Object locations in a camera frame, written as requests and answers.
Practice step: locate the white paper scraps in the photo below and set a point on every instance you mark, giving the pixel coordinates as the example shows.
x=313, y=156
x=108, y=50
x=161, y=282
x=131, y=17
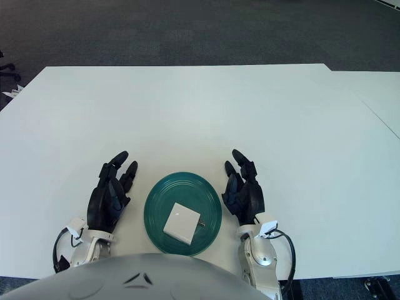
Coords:
x=14, y=91

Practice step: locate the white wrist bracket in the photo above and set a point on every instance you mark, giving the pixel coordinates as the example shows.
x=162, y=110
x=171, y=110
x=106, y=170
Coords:
x=76, y=225
x=268, y=227

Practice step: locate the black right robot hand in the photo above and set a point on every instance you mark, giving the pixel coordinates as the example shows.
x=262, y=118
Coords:
x=248, y=200

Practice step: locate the black office chair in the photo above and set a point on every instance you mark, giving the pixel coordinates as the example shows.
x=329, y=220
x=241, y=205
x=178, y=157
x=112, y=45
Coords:
x=9, y=67

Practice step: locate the metal table foot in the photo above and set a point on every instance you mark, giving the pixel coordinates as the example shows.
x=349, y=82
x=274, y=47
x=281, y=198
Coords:
x=375, y=286

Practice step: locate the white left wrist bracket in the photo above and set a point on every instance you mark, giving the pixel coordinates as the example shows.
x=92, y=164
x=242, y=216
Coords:
x=76, y=225

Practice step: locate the green round plate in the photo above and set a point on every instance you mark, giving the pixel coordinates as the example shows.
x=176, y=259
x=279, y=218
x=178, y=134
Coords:
x=162, y=193

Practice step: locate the grey robot torso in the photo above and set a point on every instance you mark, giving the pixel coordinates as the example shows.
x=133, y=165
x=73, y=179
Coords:
x=156, y=278

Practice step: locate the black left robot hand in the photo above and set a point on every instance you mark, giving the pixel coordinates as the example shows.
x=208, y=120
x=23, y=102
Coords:
x=104, y=203

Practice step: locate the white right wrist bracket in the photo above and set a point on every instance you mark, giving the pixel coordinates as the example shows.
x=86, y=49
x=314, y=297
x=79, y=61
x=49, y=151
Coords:
x=268, y=227

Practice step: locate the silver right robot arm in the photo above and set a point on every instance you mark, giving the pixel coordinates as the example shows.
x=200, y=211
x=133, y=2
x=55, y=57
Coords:
x=262, y=256

